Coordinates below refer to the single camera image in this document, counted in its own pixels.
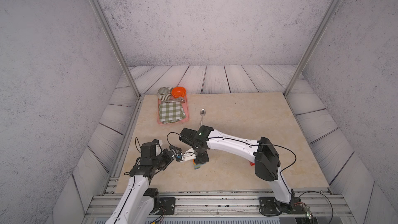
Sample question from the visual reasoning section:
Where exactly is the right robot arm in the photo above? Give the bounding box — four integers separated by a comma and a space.
174, 125, 295, 213

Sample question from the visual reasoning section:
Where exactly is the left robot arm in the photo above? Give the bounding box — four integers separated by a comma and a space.
106, 140, 182, 224

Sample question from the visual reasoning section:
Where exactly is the green checkered cloth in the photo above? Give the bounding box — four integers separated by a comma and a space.
159, 102, 187, 124

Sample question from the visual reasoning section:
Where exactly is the metal spoon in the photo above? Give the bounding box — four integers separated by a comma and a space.
199, 108, 206, 127

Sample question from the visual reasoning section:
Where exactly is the pink tray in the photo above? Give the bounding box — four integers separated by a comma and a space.
158, 96, 189, 124

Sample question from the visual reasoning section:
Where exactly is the metal utensil on tray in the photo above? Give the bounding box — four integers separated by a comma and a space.
162, 97, 185, 104

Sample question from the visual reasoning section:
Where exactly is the orange bowl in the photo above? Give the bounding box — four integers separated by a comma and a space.
171, 87, 187, 98

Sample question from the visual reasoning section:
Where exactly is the striped grey mug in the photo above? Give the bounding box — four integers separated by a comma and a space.
157, 87, 173, 102

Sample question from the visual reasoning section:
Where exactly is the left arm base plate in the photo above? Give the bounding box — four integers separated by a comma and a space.
149, 197, 176, 215

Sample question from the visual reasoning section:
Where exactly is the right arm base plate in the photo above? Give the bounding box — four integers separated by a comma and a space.
258, 197, 306, 216

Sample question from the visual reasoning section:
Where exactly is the left aluminium frame post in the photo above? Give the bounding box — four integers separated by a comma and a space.
89, 0, 141, 98

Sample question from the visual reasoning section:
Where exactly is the aluminium frame post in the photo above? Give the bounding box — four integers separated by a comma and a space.
284, 0, 342, 99
89, 0, 141, 98

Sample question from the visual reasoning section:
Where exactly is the right aluminium frame post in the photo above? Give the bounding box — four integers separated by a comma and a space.
284, 0, 342, 99

